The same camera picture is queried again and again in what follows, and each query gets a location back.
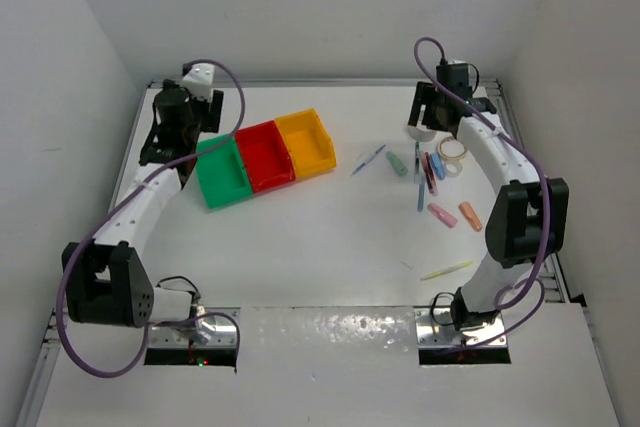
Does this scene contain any metal base plate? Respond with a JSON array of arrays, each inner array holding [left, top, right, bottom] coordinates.
[[148, 306, 240, 350], [414, 305, 508, 350]]

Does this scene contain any purple cable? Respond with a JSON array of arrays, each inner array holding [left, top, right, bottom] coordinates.
[[55, 58, 247, 378], [413, 36, 555, 348]]

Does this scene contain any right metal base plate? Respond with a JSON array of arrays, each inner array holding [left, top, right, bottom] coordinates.
[[414, 305, 508, 350]]

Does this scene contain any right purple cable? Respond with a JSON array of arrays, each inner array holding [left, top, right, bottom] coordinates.
[[413, 36, 555, 348]]

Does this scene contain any orange correction tape case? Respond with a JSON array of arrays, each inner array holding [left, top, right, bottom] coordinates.
[[458, 202, 483, 232]]

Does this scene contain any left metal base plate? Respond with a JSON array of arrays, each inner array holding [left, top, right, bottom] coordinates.
[[148, 306, 240, 350]]

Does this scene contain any blue correction tape case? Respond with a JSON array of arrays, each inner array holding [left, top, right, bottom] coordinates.
[[429, 152, 446, 181]]

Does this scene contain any blue marker pen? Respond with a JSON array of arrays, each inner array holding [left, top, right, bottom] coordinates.
[[417, 182, 426, 212]]

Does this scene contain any green plastic bin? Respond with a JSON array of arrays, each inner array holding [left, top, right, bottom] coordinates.
[[195, 135, 253, 209]]

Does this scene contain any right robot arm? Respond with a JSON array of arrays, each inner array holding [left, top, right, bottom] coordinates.
[[408, 82, 569, 330]]

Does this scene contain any yellow highlighter pen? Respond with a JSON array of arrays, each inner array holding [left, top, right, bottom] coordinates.
[[420, 261, 474, 281]]

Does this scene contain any pink correction tape case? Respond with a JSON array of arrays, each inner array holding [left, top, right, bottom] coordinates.
[[427, 203, 458, 228]]

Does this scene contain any beige masking tape roll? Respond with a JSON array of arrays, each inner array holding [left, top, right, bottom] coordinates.
[[437, 136, 468, 162]]

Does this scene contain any grey wide tape roll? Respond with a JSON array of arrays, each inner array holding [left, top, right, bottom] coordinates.
[[407, 126, 436, 142]]

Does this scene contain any blue thin pen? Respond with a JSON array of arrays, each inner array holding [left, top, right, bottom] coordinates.
[[351, 144, 386, 176]]

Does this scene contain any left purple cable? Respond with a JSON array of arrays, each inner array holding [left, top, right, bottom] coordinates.
[[55, 58, 247, 378]]

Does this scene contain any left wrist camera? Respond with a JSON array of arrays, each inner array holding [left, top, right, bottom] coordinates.
[[180, 63, 215, 102]]

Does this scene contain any green correction tape case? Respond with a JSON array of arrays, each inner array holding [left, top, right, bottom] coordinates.
[[385, 151, 408, 177]]

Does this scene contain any pink packaged pen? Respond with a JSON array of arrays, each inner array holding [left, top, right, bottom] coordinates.
[[420, 151, 437, 196]]

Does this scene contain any clear small tape roll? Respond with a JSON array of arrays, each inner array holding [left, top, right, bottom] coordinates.
[[444, 160, 463, 178]]

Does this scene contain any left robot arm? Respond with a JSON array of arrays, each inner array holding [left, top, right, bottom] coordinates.
[[62, 80, 224, 328]]

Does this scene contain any yellow plastic bin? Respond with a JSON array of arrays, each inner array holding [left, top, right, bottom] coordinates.
[[275, 109, 337, 179]]

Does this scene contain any red plastic bin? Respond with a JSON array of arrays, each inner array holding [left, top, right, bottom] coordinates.
[[235, 120, 296, 194]]

